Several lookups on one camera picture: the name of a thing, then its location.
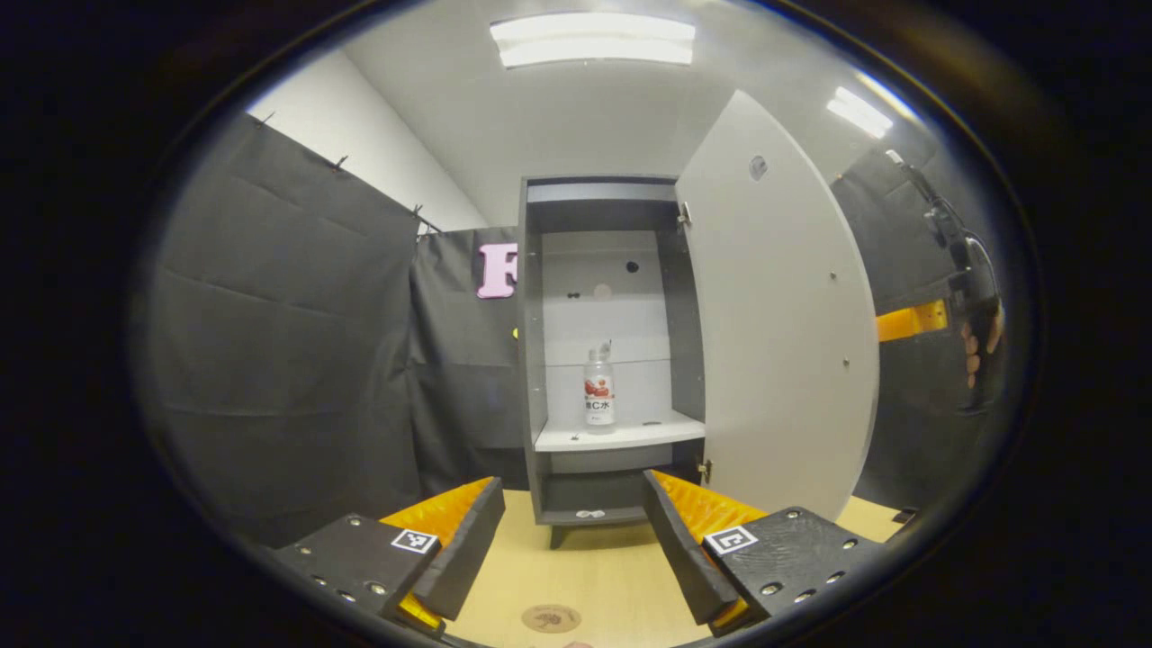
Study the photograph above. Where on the clear bottle red label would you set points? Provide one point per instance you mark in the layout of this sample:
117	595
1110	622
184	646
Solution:
599	396

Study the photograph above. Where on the small black clip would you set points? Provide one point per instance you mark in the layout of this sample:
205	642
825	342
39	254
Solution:
904	516

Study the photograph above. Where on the round brown coaster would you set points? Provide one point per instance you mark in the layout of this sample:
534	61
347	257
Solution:
552	618

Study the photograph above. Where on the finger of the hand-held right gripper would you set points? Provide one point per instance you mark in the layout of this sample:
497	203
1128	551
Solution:
909	321

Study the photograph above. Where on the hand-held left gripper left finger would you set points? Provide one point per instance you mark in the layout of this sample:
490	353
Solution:
472	549

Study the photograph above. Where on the black backdrop cloth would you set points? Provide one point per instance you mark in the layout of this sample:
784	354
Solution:
288	342

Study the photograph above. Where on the white cabinet door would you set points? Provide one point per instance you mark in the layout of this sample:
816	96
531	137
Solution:
774	315

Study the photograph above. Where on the large ceiling light panel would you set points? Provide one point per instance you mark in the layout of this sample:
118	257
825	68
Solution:
594	40

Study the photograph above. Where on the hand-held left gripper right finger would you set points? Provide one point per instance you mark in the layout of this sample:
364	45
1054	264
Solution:
684	549

